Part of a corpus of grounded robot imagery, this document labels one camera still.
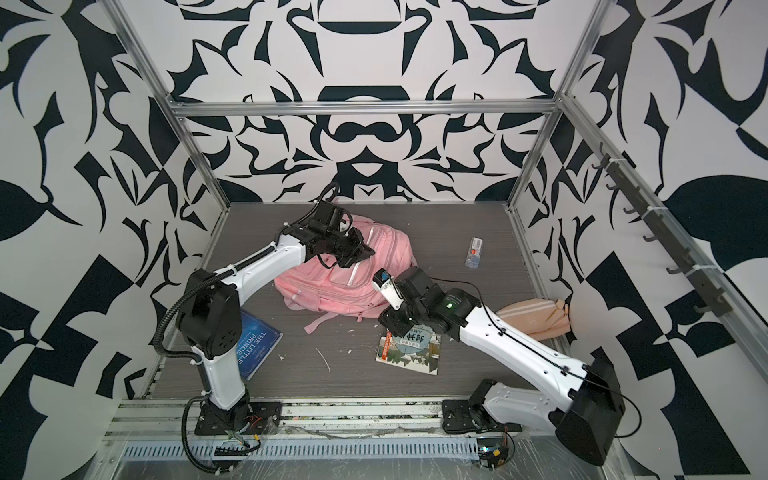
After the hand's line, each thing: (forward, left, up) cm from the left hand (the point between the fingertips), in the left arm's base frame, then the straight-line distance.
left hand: (380, 245), depth 85 cm
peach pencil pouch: (-16, -47, -17) cm, 52 cm away
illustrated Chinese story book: (-23, -10, -18) cm, 31 cm away
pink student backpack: (-9, +16, -10) cm, 21 cm away
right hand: (-18, -1, -3) cm, 19 cm away
